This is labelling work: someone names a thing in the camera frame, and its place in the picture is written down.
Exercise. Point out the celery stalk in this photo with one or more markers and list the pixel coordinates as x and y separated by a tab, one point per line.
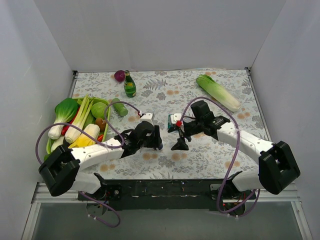
72	133

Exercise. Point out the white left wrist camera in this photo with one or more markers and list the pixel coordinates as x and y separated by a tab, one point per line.
147	117

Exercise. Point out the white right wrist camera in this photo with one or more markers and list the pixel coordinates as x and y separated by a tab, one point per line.
174	118

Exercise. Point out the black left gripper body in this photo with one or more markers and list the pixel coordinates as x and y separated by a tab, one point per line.
155	136

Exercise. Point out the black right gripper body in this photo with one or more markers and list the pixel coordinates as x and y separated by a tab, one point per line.
182	128

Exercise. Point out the brown mushroom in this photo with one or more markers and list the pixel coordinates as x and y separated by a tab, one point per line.
101	123

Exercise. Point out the purple onion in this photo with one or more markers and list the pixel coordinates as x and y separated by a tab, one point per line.
119	76

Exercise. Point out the black table front rail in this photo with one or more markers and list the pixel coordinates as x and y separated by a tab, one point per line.
157	194

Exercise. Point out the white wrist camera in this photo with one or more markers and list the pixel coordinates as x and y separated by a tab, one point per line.
174	118
147	117

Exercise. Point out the green cylindrical bottle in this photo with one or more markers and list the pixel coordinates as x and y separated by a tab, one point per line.
119	107

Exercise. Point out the green glass bottle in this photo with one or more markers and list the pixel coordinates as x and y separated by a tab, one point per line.
129	85

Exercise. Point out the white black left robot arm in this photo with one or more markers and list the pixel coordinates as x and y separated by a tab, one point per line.
63	169

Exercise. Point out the green plastic tray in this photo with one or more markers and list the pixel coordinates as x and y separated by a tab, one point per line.
90	120

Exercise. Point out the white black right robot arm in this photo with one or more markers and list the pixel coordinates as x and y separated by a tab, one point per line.
277	167

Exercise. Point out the small bok choy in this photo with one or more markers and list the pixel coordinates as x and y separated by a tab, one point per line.
58	142

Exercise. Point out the red chili pepper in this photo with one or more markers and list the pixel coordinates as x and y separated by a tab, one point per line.
66	127

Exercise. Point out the napa cabbage on table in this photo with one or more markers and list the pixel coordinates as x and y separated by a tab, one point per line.
218	92

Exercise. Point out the round green cabbage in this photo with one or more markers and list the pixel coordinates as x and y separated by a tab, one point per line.
98	110

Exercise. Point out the floral patterned table mat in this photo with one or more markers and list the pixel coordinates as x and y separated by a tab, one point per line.
168	92

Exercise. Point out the yellow white cabbage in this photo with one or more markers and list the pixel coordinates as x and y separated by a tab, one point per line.
84	141

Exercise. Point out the teal weekly pill organizer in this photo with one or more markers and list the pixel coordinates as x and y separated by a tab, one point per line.
171	128

